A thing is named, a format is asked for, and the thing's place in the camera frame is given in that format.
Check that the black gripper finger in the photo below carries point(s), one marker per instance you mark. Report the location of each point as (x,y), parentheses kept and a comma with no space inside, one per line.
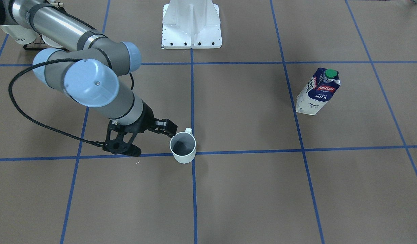
(164,126)

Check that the white mug dark inside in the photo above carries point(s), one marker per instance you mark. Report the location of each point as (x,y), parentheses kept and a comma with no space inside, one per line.
(183,146)

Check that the blue white milk carton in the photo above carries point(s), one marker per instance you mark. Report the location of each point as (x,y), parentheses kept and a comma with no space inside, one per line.
(318,91)

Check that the white mug on rack front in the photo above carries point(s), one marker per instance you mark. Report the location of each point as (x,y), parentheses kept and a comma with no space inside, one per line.
(50,42)

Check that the white mug on rack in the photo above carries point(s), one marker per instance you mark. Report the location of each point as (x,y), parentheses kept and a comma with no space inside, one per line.
(21,35)
(50,42)

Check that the white mug on rack rear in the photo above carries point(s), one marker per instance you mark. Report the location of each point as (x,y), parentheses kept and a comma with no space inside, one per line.
(21,35)

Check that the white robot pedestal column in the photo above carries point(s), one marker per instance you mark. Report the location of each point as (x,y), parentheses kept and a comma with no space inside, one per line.
(191,24)

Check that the black wire mug rack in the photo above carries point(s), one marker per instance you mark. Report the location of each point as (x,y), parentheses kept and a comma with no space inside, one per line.
(39,44)

